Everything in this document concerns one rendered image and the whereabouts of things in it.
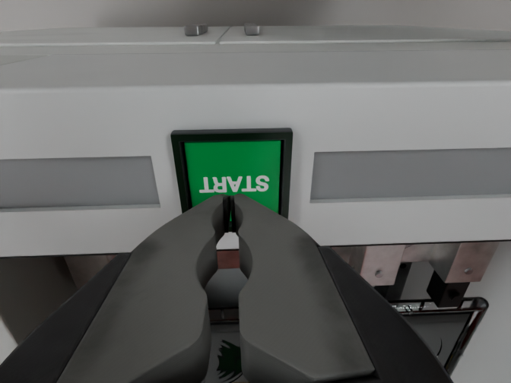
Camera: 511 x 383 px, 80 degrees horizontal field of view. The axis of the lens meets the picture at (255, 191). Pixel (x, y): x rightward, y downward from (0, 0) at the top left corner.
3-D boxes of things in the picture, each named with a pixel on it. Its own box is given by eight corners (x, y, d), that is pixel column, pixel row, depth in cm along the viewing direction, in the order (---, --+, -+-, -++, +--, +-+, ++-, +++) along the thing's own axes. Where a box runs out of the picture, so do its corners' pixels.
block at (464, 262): (461, 261, 30) (482, 283, 28) (427, 262, 30) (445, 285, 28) (491, 190, 26) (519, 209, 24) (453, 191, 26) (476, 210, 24)
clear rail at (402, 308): (480, 302, 32) (489, 314, 31) (115, 318, 31) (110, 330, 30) (484, 292, 31) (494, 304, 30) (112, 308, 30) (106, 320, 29)
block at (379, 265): (382, 264, 30) (395, 286, 27) (347, 264, 30) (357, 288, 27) (400, 192, 26) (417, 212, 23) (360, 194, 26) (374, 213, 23)
